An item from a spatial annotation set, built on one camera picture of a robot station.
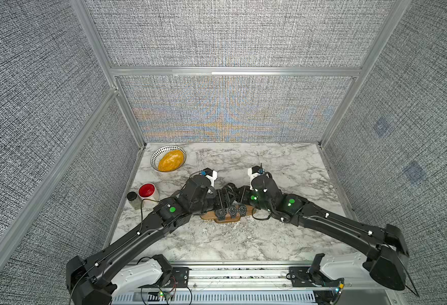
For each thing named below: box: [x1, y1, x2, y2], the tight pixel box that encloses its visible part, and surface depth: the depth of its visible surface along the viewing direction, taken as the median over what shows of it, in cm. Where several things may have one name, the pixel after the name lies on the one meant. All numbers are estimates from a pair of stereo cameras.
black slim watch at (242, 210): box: [238, 204, 247, 217], surface depth 85 cm
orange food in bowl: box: [157, 149, 185, 172], surface depth 105 cm
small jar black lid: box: [126, 191, 138, 201], surface depth 89 cm
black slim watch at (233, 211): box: [227, 205, 239, 219], surface depth 84 cm
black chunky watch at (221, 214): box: [215, 208, 226, 221], surface depth 83 cm
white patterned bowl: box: [149, 144, 188, 173], surface depth 108 cm
